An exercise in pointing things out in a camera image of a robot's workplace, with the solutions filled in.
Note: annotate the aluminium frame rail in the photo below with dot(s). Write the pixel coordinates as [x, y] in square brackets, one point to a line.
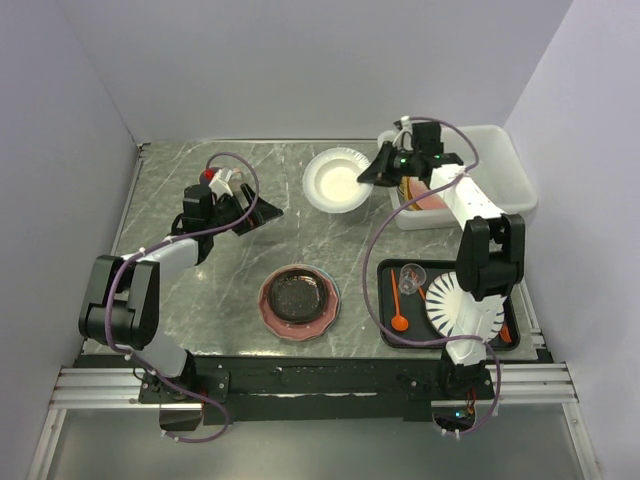
[118, 388]

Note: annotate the orange utensil under arm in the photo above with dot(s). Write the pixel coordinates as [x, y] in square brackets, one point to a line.
[505, 335]

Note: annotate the clear plastic cup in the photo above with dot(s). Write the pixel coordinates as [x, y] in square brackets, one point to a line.
[412, 277]

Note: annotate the black speckled square plate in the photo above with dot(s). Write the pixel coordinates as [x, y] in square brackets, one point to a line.
[297, 296]

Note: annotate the white plate with blue stripes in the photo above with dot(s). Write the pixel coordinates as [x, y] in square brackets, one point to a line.
[453, 311]

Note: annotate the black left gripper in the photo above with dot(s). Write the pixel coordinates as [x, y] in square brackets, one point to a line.
[261, 213]

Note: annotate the black serving tray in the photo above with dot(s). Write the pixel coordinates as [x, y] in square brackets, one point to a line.
[418, 317]

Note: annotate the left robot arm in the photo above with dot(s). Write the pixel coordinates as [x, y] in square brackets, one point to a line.
[121, 305]

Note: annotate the woven orange bamboo tray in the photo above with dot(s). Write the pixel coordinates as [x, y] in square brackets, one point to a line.
[403, 192]

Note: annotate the orange plastic spoon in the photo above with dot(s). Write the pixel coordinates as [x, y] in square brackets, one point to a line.
[398, 322]

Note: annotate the beige ceramic mug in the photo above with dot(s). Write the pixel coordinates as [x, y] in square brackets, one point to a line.
[236, 176]

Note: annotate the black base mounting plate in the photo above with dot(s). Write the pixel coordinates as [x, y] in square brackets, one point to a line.
[249, 389]

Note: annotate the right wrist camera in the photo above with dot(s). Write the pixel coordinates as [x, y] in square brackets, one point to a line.
[405, 165]

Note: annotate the light blue plate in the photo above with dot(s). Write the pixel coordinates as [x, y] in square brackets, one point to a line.
[336, 291]

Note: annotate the white plastic bin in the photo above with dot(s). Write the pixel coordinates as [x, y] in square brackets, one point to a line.
[500, 175]

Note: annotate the pink and cream plate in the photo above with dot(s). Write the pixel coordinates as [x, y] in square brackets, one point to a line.
[417, 188]

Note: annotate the pink scalloped plate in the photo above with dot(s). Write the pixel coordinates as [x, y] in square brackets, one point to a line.
[297, 332]

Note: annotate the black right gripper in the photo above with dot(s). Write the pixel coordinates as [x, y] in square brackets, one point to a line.
[379, 172]

